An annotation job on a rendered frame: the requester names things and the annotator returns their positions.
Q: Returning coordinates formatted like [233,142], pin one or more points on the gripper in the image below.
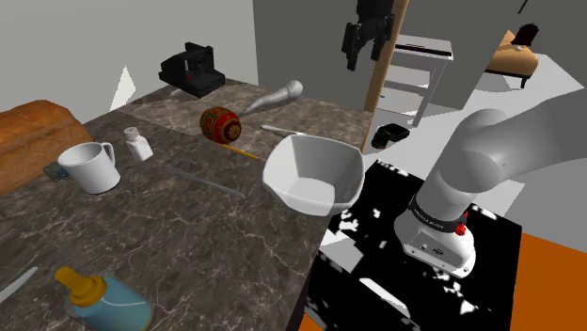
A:
[374,10]

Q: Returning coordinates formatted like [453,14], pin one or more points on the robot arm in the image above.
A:
[463,176]

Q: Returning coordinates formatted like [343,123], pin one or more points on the white side table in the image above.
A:
[424,59]

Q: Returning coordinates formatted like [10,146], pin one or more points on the black box on floor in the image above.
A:
[390,135]

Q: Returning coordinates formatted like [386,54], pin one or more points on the grey club-shaped tool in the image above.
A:
[275,98]

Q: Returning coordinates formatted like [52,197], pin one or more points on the grey metal utensil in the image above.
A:
[277,129]

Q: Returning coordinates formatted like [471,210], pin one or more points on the white angular bowl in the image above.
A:
[316,176]

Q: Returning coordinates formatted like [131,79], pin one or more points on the yellow pencil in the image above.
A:
[241,151]

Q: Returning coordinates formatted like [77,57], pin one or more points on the red patterned egg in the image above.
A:
[220,125]

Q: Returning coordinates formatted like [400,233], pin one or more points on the thin grey rod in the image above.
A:
[206,182]

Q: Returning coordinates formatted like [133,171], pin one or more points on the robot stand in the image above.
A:
[367,275]

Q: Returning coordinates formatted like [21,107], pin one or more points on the small white bottle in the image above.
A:
[139,146]

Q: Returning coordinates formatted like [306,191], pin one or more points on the white mug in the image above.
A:
[94,172]

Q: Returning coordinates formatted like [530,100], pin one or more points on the small grey blue card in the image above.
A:
[52,173]

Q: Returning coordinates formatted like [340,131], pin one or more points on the brown bread loaf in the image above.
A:
[32,137]

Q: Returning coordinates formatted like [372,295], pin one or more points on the blue bottle with yellow cap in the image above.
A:
[114,305]

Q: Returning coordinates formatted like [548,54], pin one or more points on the grey flat blade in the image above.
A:
[16,285]

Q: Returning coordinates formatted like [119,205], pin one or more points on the black instant camera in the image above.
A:
[192,69]

